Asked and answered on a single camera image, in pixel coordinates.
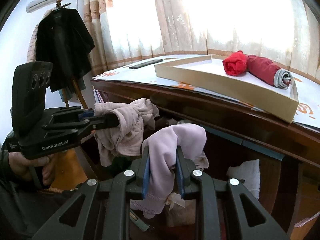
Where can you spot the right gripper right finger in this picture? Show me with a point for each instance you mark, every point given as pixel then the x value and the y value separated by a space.
pixel 184 168

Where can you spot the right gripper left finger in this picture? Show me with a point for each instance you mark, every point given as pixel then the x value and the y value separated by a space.
pixel 140 183

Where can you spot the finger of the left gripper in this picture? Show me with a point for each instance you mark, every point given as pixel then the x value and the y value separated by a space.
pixel 88 113

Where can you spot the light pink underwear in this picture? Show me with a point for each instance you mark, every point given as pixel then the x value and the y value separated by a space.
pixel 162 152

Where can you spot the beige pink dotted underwear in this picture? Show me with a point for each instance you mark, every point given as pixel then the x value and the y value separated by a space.
pixel 126 138

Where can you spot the bright red underwear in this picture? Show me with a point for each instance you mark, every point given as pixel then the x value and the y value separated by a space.
pixel 235 64

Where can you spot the dark red underwear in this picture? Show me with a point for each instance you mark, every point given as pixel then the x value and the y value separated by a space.
pixel 267 71

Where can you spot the person left forearm dark sleeve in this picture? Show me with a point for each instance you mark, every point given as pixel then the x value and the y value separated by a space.
pixel 24 206

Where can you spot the open wooden drawer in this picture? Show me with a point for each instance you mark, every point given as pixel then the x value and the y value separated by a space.
pixel 105 211

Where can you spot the white cloth in drawer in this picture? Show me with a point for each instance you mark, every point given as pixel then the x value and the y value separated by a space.
pixel 249 175

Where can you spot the person left hand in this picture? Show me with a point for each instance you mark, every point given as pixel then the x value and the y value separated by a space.
pixel 21 166

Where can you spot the white persimmon print table cover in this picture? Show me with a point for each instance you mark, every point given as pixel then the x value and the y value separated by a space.
pixel 299 103

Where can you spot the black jacket on rack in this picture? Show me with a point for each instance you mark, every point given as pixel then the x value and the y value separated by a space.
pixel 62 36

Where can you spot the black smartphone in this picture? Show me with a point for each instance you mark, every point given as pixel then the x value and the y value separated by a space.
pixel 147 63

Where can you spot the shallow cardboard box tray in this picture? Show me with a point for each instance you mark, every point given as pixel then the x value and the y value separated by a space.
pixel 208 73

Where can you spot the orange cream patterned curtain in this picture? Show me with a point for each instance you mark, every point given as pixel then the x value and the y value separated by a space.
pixel 126 31

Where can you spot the wooden coat rack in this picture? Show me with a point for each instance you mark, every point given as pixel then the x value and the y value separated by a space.
pixel 68 70

